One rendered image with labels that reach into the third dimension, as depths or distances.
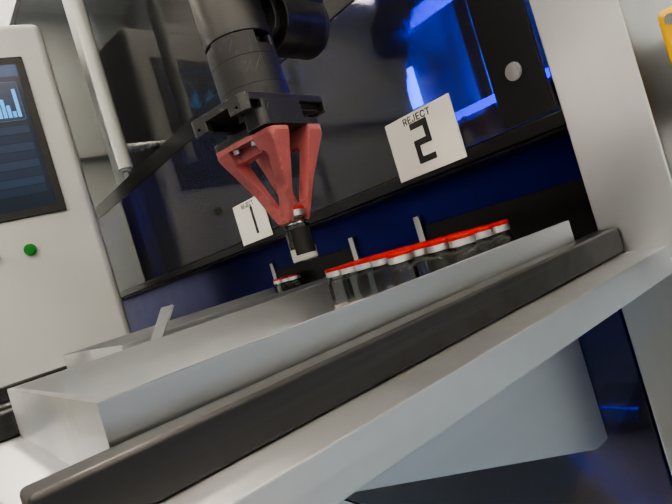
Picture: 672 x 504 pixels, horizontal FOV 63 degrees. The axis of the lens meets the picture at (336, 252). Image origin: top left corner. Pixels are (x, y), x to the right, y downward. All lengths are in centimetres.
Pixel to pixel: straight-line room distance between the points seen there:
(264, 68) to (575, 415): 37
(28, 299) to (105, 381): 69
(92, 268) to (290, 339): 94
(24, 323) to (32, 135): 36
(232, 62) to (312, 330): 27
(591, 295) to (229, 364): 21
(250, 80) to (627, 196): 30
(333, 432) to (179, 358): 31
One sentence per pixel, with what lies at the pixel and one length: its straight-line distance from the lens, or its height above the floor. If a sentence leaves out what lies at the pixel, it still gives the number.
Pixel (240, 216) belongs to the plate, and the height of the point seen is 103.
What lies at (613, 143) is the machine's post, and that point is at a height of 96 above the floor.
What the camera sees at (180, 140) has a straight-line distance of 95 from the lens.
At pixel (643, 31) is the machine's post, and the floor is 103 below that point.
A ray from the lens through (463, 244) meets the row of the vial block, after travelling 41.
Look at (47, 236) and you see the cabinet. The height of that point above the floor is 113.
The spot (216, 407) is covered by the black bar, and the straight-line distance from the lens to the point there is 21.
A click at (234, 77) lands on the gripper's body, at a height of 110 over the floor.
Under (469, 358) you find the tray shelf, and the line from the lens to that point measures 25.
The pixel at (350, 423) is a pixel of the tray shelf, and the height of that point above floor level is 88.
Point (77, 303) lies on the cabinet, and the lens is 116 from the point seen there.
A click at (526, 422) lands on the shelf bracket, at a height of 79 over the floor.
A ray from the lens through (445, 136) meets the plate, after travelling 52.
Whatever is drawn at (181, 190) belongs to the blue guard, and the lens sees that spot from 98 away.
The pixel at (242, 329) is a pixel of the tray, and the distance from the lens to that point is 52.
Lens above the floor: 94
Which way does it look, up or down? level
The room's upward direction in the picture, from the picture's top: 17 degrees counter-clockwise
